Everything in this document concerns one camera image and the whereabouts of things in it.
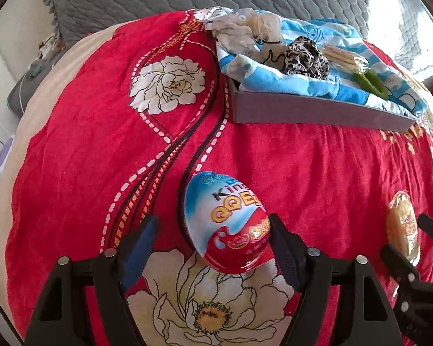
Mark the leopard print hair scrunchie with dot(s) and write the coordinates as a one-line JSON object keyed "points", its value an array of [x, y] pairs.
{"points": [[303, 57]]}

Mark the red blue chocolate egg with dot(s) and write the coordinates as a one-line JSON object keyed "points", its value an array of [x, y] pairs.
{"points": [[223, 223]]}

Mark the blue striped printed cloth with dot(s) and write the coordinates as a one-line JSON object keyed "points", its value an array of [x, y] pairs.
{"points": [[267, 79]]}

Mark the red floral blanket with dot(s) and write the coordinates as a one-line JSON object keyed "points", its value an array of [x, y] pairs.
{"points": [[112, 133]]}

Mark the white cabinet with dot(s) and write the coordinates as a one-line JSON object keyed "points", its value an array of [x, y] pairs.
{"points": [[0, 90]]}

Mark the yellow cake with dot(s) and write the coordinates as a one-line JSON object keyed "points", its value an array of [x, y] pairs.
{"points": [[402, 223]]}

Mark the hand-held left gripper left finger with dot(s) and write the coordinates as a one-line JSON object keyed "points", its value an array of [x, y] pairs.
{"points": [[140, 252]]}

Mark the grey cushion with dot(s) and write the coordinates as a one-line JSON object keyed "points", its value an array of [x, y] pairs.
{"points": [[20, 97]]}

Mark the grey cardboard box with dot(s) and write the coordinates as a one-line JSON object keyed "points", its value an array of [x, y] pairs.
{"points": [[310, 110]]}

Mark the beige sock with face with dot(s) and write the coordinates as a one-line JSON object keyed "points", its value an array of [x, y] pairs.
{"points": [[238, 32]]}

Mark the purple white round object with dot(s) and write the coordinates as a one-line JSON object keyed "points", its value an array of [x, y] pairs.
{"points": [[5, 153]]}

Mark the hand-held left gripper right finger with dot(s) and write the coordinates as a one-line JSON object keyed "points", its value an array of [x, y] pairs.
{"points": [[287, 256]]}

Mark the clear packet of sticks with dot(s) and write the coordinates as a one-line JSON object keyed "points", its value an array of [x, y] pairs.
{"points": [[346, 59], [415, 79]]}

